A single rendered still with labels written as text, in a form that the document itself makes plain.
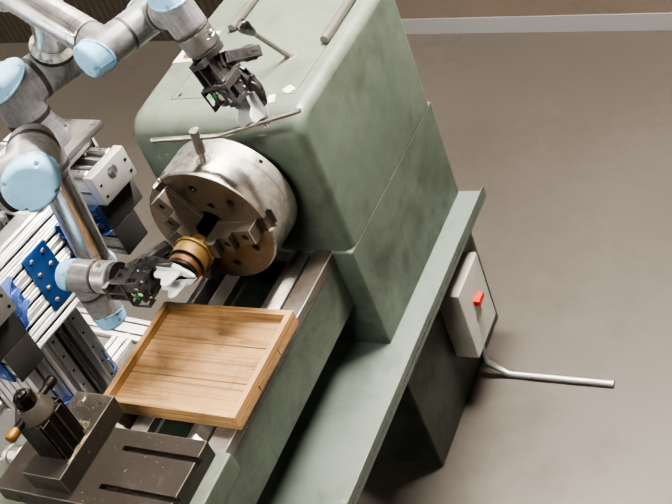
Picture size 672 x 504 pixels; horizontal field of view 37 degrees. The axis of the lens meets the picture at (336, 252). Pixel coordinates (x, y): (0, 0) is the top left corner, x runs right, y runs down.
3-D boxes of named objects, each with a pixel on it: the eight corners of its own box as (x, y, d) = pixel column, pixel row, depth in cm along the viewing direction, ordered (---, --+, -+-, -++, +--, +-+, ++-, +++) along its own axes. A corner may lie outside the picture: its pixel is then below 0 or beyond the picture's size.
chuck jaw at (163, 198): (201, 213, 229) (159, 180, 226) (211, 204, 225) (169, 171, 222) (178, 247, 222) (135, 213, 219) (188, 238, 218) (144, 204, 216)
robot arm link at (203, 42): (188, 26, 203) (216, 14, 198) (201, 44, 205) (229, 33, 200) (170, 47, 198) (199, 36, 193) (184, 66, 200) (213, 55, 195)
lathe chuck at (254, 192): (186, 238, 248) (151, 138, 226) (302, 259, 237) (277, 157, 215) (169, 263, 243) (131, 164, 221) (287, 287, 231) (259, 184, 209)
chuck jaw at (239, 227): (223, 209, 225) (266, 206, 219) (232, 225, 228) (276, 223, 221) (200, 243, 218) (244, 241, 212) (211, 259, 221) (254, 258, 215)
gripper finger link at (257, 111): (258, 140, 208) (232, 106, 204) (270, 123, 212) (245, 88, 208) (269, 137, 207) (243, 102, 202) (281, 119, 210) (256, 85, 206)
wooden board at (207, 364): (171, 312, 243) (164, 301, 241) (299, 322, 226) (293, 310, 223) (107, 411, 225) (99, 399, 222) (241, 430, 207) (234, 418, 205)
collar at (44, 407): (32, 394, 197) (24, 384, 195) (62, 398, 193) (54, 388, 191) (8, 427, 192) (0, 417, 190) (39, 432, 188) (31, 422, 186)
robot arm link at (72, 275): (82, 276, 236) (64, 250, 231) (118, 278, 231) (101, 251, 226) (64, 300, 232) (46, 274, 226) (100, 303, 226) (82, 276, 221)
